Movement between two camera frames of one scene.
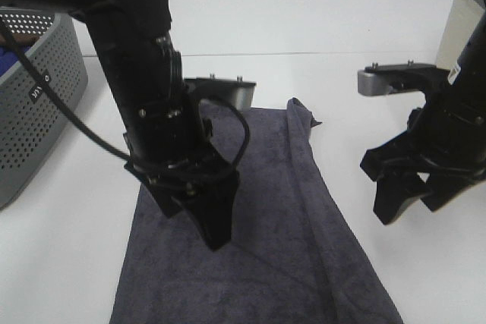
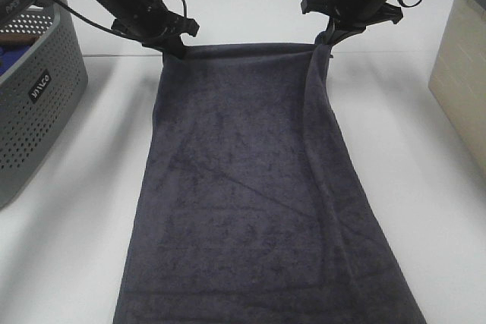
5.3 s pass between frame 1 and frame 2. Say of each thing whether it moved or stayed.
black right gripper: moved
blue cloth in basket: stayed
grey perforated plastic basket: stayed
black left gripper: moved
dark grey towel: moved
